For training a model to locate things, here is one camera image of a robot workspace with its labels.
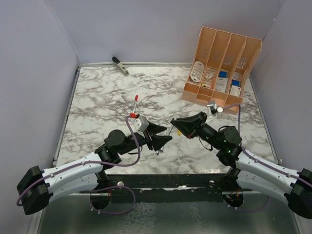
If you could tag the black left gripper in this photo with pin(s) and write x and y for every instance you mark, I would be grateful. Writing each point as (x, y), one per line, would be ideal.
(158, 141)

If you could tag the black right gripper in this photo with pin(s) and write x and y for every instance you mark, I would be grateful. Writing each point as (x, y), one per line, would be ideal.
(188, 124)

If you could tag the red-tipped white pen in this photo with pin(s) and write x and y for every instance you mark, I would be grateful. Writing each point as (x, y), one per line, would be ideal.
(135, 105)

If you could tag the magenta-tipped white pen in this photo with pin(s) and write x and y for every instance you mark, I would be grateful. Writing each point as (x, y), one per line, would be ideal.
(169, 130)

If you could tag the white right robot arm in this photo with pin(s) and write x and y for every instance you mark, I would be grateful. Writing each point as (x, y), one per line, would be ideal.
(292, 187)

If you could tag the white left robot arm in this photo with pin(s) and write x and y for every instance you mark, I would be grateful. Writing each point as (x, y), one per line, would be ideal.
(38, 187)

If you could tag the white oval perforated plate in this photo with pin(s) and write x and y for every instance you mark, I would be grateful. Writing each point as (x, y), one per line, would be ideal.
(197, 71)

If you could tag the white paper box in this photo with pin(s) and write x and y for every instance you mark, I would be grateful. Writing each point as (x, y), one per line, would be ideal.
(221, 84)

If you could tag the blue white box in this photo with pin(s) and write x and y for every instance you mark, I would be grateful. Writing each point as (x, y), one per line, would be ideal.
(223, 74)

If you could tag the orange desk organizer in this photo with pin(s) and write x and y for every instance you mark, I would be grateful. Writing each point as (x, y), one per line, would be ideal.
(222, 51)

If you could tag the grey black stapler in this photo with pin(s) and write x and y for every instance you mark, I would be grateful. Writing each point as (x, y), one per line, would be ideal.
(120, 66)

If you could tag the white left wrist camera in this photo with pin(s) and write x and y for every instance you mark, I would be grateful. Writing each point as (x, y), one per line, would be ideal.
(139, 122)

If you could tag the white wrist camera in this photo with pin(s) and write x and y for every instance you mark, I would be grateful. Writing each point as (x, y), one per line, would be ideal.
(139, 122)
(213, 108)

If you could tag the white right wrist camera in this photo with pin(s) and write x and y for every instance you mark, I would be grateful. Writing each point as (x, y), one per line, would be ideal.
(213, 108)

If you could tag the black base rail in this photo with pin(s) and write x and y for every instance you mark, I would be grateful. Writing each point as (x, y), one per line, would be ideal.
(168, 188)

